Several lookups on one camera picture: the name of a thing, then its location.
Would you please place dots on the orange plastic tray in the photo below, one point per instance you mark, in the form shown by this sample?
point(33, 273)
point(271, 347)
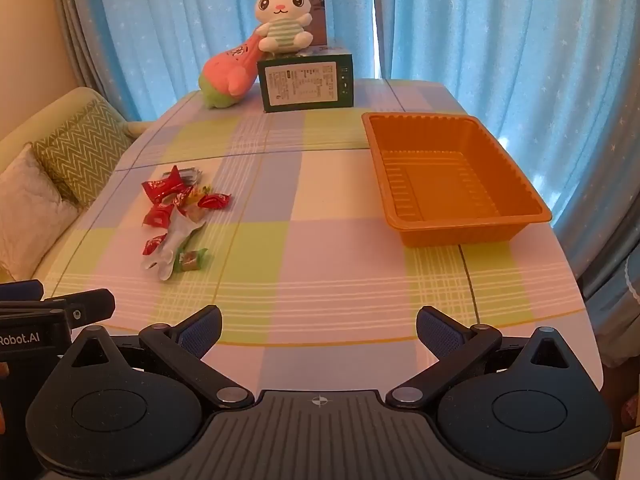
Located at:
point(450, 180)

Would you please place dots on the grey curtain with lace trim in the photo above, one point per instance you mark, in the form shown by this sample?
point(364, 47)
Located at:
point(615, 280)

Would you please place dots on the tall white printed box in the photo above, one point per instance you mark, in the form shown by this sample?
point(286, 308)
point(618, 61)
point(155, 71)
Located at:
point(319, 10)

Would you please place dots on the green chevron cushion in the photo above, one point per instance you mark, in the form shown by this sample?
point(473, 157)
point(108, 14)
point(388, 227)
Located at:
point(80, 150)

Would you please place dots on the cream sofa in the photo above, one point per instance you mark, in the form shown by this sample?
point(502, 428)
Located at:
point(20, 130)

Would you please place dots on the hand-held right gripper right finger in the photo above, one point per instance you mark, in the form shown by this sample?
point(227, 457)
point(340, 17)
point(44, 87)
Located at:
point(437, 332)

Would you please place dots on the white plush rabbit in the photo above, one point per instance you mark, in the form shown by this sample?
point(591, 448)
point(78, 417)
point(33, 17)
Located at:
point(280, 15)

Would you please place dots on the white cushion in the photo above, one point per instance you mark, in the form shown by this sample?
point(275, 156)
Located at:
point(27, 210)

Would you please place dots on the white candy packet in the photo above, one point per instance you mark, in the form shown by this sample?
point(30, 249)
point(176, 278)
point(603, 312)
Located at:
point(175, 242)

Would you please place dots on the blue star curtain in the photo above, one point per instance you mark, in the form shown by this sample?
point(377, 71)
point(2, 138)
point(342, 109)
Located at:
point(190, 25)
point(500, 50)

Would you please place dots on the green cardboard box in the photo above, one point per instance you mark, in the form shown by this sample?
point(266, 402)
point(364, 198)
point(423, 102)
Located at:
point(305, 85)

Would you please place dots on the pile of candy packets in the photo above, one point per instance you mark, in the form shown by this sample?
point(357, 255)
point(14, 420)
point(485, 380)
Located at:
point(162, 190)

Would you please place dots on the plain grey curtain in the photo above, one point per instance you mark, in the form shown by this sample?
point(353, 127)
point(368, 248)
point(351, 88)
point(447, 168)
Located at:
point(75, 35)

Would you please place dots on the flat white box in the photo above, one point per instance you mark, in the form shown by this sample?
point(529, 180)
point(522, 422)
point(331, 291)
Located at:
point(330, 47)

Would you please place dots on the pink plush toy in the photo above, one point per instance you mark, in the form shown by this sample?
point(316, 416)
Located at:
point(230, 72)

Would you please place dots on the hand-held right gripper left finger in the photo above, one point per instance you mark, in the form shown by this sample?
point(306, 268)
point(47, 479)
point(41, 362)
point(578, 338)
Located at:
point(202, 332)

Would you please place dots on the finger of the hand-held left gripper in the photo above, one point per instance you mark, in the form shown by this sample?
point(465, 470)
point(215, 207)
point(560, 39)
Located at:
point(90, 305)
point(20, 290)

